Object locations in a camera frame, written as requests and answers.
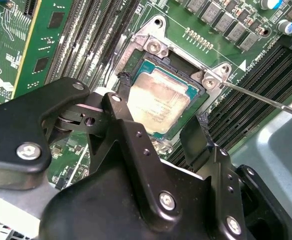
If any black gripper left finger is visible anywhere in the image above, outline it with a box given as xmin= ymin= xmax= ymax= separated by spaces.
xmin=0 ymin=72 xmax=181 ymax=226

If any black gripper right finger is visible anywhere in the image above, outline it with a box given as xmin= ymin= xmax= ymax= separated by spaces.
xmin=179 ymin=114 xmax=292 ymax=240

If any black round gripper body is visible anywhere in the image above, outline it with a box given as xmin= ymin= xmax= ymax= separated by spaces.
xmin=38 ymin=159 xmax=224 ymax=240

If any thin metal locking lever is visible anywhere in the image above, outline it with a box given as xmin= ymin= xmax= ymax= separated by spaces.
xmin=221 ymin=81 xmax=292 ymax=118

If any silver CPU with green edge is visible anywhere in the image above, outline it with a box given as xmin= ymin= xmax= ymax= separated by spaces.
xmin=127 ymin=59 xmax=210 ymax=141

